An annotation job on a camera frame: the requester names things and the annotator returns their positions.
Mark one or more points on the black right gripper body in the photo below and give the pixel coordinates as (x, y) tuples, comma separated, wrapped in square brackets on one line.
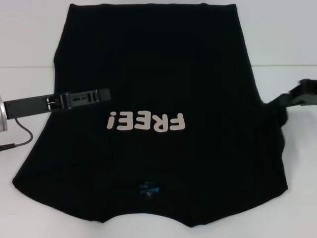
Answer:
[(308, 90)]

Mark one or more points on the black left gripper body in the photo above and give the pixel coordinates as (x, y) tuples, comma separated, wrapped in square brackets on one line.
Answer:
[(29, 106)]

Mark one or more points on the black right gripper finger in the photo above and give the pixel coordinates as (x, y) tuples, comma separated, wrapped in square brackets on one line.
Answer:
[(289, 101), (294, 92)]

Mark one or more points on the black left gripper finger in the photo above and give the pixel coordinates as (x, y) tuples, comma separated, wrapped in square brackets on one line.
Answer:
[(84, 98)]

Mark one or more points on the black t-shirt with FREE print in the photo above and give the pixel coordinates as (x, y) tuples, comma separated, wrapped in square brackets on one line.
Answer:
[(153, 62)]

